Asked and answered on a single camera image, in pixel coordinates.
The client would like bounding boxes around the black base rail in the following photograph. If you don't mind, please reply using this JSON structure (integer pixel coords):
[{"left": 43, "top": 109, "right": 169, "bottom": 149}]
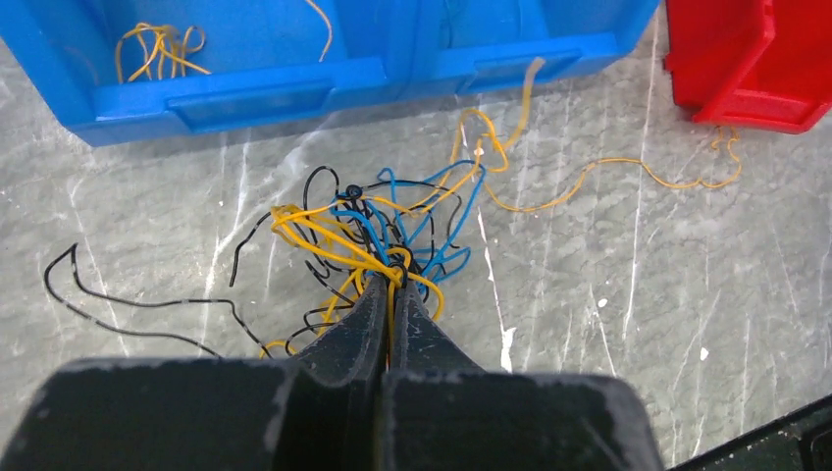
[{"left": 675, "top": 395, "right": 831, "bottom": 471}]

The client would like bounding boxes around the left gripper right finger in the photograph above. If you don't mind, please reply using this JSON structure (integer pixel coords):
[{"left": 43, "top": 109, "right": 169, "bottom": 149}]
[{"left": 379, "top": 282, "right": 663, "bottom": 470}]

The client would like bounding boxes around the yellow black wire bundle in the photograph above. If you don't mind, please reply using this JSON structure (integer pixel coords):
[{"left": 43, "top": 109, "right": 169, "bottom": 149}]
[{"left": 229, "top": 158, "right": 489, "bottom": 359}]

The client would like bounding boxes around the blue two-compartment bin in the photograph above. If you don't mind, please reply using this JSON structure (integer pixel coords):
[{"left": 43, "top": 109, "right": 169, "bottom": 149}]
[{"left": 1, "top": 1, "right": 657, "bottom": 146}]

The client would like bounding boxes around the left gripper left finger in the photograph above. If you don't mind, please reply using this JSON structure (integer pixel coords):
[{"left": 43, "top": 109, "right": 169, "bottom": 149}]
[{"left": 1, "top": 277, "right": 388, "bottom": 470}]

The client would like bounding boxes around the thin wire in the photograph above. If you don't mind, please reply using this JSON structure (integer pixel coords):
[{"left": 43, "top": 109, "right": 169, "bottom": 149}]
[{"left": 114, "top": 0, "right": 336, "bottom": 84}]

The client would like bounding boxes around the red plastic bin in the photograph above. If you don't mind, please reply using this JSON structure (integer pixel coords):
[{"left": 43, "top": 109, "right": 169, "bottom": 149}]
[{"left": 664, "top": 0, "right": 831, "bottom": 134}]

